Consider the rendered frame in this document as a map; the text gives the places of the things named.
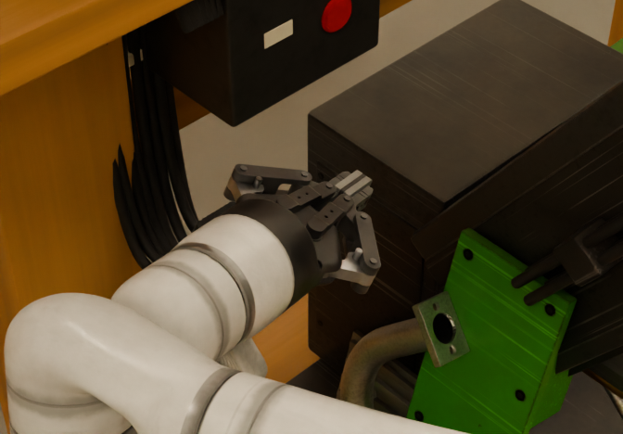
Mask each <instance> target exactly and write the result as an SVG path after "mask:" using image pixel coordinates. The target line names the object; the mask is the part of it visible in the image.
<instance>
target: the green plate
mask: <svg viewBox="0 0 623 434"><path fill-rule="evenodd" d="M527 268H528V266H527V265H525V264H524V263H522V262H521V261H520V260H518V259H517V258H515V257H514V256H512V255H511V254H509V253H508V252H506V251H505V250H503V249H501V248H500V247H498V246H497V245H495V244H494V243H492V242H491V241H489V240H488V239H486V238H485V237H483V236H482V235H481V234H479V233H478V232H476V231H474V230H473V229H471V228H466V229H464V230H463V231H462V232H461V234H460V237H459V240H458V243H457V247H456V250H455V252H454V256H453V259H452V263H451V268H450V271H449V274H448V277H447V281H446V284H445V287H444V290H443V292H445V291H448V293H449V295H450V298H451V302H452V305H453V308H454V310H455V312H456V314H457V317H458V320H459V322H460V325H461V328H462V330H463V332H464V336H465V339H466V342H467V344H468V347H469V349H470V352H468V353H466V354H464V355H462V356H460V357H459V358H457V359H455V360H453V361H451V362H449V363H447V364H444V365H443V366H441V367H437V368H436V367H435V366H434V365H433V362H432V359H431V357H430V354H429V352H428V351H426V352H425V355H424V359H423V361H422V365H421V368H420V371H419V375H418V378H417V380H416V384H415V387H414V390H413V396H412V399H411V402H410V405H409V409H408V412H407V415H406V418H408V419H412V420H415V421H419V422H423V423H427V424H430V425H434V426H438V427H442V428H449V429H453V430H458V431H462V432H465V433H470V434H528V433H529V431H530V429H531V428H533V427H535V426H537V425H538V424H539V423H541V422H542V421H544V420H545V419H547V418H549V417H550V416H552V415H554V414H556V413H557V412H559V411H560V409H561V407H562V404H563V401H564V399H565V396H566V393H567V390H568V387H569V385H570V382H571V379H572V377H573V376H570V377H569V376H568V372H569V369H568V370H566V371H565V372H563V373H560V374H557V375H556V374H555V367H556V362H557V357H558V354H557V353H558V352H559V349H560V346H561V343H562V341H563V338H564V335H565V332H566V329H567V326H568V323H569V321H570V318H571V315H572V312H573V311H574V308H575V305H576V302H577V299H576V298H575V297H574V296H572V295H571V294H569V293H568V292H566V291H565V290H563V289H561V290H559V291H557V292H555V293H554V294H552V295H551V296H549V297H547V298H545V299H543V300H541V301H539V302H537V303H535V304H533V305H532V306H527V305H526V304H525V303H524V297H525V296H526V295H527V294H528V293H530V292H532V291H534V290H536V289H537V288H539V287H542V286H544V282H545V281H547V280H548V279H547V278H545V277H544V276H540V277H538V278H536V279H535V280H533V281H531V282H529V283H528V284H526V285H524V286H522V287H521V288H514V287H513V286H512V284H511V281H512V279H513V278H514V277H516V276H518V275H519V274H522V273H524V272H525V270H526V269H527Z"/></svg>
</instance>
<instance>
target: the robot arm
mask: <svg viewBox="0 0 623 434"><path fill-rule="evenodd" d="M372 182H373V180H372V179H370V178H369V177H367V176H366V175H364V174H363V173H362V172H360V171H358V170H357V171H355V172H353V173H350V172H342V173H340V174H339V175H338V176H336V177H335V178H333V179H332V180H330V181H329V182H326V181H324V182H321V183H320V184H318V183H315V182H314V181H312V176H311V174H310V173H308V172H306V171H303V170H296V169H287V168H277V167H268V166H259V165H249V164H236V166H235V167H234V170H233V172H232V174H231V177H230V179H229V181H228V184H227V186H226V188H225V190H224V192H223V195H224V196H225V197H226V198H227V199H229V200H231V201H235V205H234V206H233V207H232V208H230V209H228V210H227V211H225V212H223V213H222V214H220V215H219V216H217V217H215V218H214V219H212V220H211V221H209V222H208V223H206V224H204V225H203V226H201V227H200V228H198V229H197V230H196V231H194V232H193V233H191V234H190V235H188V236H186V237H185V238H184V239H183V240H182V241H180V242H179V243H178V244H177V245H176V246H175V247H174V248H173V249H172V250H171V251H170V252H169V253H167V254H166V255H164V256H163V257H161V258H160V259H158V260H156V261H155V262H153V263H151V264H150V265H148V266H147V267H146V268H145V269H143V270H142V271H140V272H138V273H137V274H135V275H134V276H132V277H131V278H129V279H128V280H127V281H125V282H124V283H123V284H122V285H121V286H120V287H119V288H118V289H117V290H116V292H115V293H114V294H113V296H112V297H111V299H110V300H109V299H106V298H103V297H100V296H96V295H91V294H84V293H59V294H54V295H50V296H47V297H44V298H41V299H39V300H35V301H34V302H32V303H30V304H29V305H27V306H26V307H24V308H23V309H22V310H20V311H19V313H18V314H17V315H16V316H15V317H14V319H13V320H12V321H11V323H10V325H9V327H8V329H7V332H6V339H5V347H4V355H5V369H6V390H7V402H8V413H9V427H10V434H470V433H465V432H462V431H458V430H453V429H449V428H442V427H438V426H434V425H430V424H427V423H423V422H419V421H415V420H412V419H408V418H404V417H400V416H397V415H391V414H387V413H384V412H380V411H377V410H374V409H370V408H367V407H363V406H360V405H357V404H353V403H350V402H344V401H341V400H338V399H335V398H331V397H328V396H324V395H322V394H319V393H315V392H312V391H309V390H305V389H301V388H297V387H294V386H291V385H287V384H285V383H281V382H278V381H274V380H271V379H268V378H265V377H266V375H267V370H268V369H267V364H266V363H265V361H264V358H263V357H262V355H261V353H260V351H259V349H258V348H257V346H256V345H255V343H254V341H253V339H252V337H253V336H255V335H256V334H258V333H259V332H261V331H262V329H263V328H265V327H266V326H267V325H269V324H270V323H271V322H272V321H274V320H275V319H276V318H277V317H279V316H280V315H281V314H282V313H284V312H285V311H286V310H288V309H289V308H290V307H291V306H292V305H294V304H295V303H296V302H297V301H299V300H300V299H301V298H303V297H304V296H305V295H306V294H307V293H309V292H310V291H311V290H312V289H313V288H314V287H317V286H325V285H328V284H331V283H332V282H333V281H334V280H335V278H338V279H342V280H347V281H350V286H351V288H352V289H353V290H354V291H355V292H357V293H359V294H365V293H366V292H367V291H368V289H369V287H370V286H371V284H372V282H373V280H374V278H375V276H376V274H377V272H378V270H379V268H380V266H381V262H380V258H379V254H378V249H377V244H376V241H375V232H374V228H373V224H372V219H371V217H370V216H369V215H368V214H367V213H365V212H363V211H361V210H363V209H364V208H365V206H366V204H367V202H368V200H369V198H370V196H372V194H373V190H374V189H373V188H372V187H370V185H371V183H372ZM281 184H288V185H291V186H290V187H289V189H288V190H280V189H278V187H279V185H281ZM339 231H340V232H341V234H342V235H343V236H344V237H343V239H342V241H343V247H344V251H345V256H346V258H345V260H342V259H341V250H340V243H339V235H338V232H339Z"/></svg>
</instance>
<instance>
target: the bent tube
mask: <svg viewBox="0 0 623 434"><path fill-rule="evenodd" d="M412 308H413V312H414V315H415V318H412V319H409V320H405V321H401V322H398V323H395V324H391V325H385V326H382V327H379V328H377V329H375V330H373V331H372V332H370V333H368V334H367V335H366V336H364V337H363V338H362V339H361V340H360V341H359V342H358V343H357V344H356V345H355V347H354V348H353V349H352V351H351V353H350V355H349V357H348V359H347V361H346V363H345V366H344V370H343V374H342V378H341V385H340V400H341V401H344V402H350V403H353V404H357V405H360V406H363V407H367V408H370V409H375V408H374V398H373V393H374V384H375V377H376V375H377V373H378V371H379V369H380V368H381V366H382V365H383V364H385V363H386V362H388V361H390V360H393V359H397V358H400V357H404V356H408V355H412V354H416V353H419V352H424V351H428V352H429V354H430V357H431V359H432V362H433V365H434V366H435V367H436V368H437V367H441V366H443V365H444V364H447V363H449V362H451V361H453V360H455V359H457V358H459V357H460V356H462V355H464V354H466V353H468V352H470V349H469V347H468V344H467V342H466V339H465V336H464V332H463V330H462V328H461V325H460V322H459V320H458V317H457V314H456V312H455V310H454V308H453V305H452V302H451V298H450V295H449V293H448V291H445V292H441V293H439V294H438V295H436V296H434V297H432V298H429V299H427V300H424V301H422V302H420V303H418V304H415V305H414V306H413V307H412Z"/></svg>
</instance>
